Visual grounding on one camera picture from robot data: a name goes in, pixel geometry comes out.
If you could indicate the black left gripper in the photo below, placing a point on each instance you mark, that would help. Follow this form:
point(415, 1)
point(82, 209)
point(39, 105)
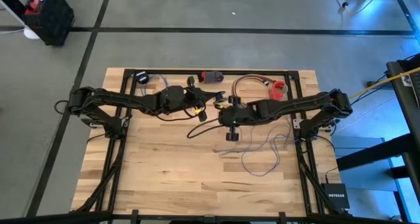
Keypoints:
point(190, 99)

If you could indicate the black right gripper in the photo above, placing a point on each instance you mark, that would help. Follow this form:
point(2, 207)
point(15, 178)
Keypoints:
point(241, 115)

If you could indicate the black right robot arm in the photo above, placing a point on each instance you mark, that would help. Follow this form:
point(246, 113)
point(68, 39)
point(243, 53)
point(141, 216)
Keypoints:
point(295, 102)

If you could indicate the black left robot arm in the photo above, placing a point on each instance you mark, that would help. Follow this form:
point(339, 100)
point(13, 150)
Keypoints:
point(124, 100)

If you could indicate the grey and red pouch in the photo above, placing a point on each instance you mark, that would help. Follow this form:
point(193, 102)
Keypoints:
point(211, 77)

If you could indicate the red box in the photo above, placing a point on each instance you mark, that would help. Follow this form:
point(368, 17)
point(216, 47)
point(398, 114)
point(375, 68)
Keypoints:
point(279, 87)

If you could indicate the small black white-labelled spool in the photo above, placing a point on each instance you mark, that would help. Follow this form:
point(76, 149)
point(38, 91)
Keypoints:
point(142, 77)

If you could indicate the black crate with red items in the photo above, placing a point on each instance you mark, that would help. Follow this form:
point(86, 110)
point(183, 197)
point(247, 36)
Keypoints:
point(52, 17)

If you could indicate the black desk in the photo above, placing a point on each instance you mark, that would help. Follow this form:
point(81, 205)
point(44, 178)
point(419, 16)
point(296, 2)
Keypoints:
point(403, 92)

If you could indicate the white round base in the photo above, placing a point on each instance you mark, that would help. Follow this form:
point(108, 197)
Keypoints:
point(31, 33)

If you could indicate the white pole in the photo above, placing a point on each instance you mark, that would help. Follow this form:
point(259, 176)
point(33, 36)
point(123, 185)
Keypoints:
point(13, 12)

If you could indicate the black aluminium table frame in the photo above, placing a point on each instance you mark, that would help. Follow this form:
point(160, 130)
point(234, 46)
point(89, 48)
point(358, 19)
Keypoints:
point(183, 72)

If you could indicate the black Netgear network switch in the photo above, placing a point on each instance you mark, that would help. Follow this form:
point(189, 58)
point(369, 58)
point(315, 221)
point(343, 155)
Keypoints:
point(336, 196)

